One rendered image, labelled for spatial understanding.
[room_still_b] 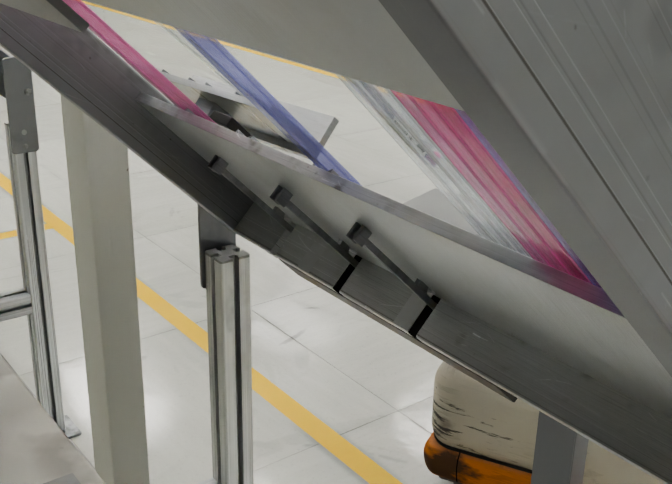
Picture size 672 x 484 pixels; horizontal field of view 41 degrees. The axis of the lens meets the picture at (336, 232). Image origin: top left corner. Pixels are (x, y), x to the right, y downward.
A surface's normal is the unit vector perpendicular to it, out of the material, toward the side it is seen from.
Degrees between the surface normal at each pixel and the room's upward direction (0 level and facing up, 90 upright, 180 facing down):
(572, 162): 90
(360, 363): 0
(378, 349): 0
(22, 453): 0
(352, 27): 135
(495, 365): 45
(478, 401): 84
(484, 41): 90
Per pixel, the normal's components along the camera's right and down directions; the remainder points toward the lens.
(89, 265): -0.75, 0.23
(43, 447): 0.02, -0.93
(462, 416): -0.45, 0.32
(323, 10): -0.57, 0.81
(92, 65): 0.60, 0.30
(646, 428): -0.55, -0.51
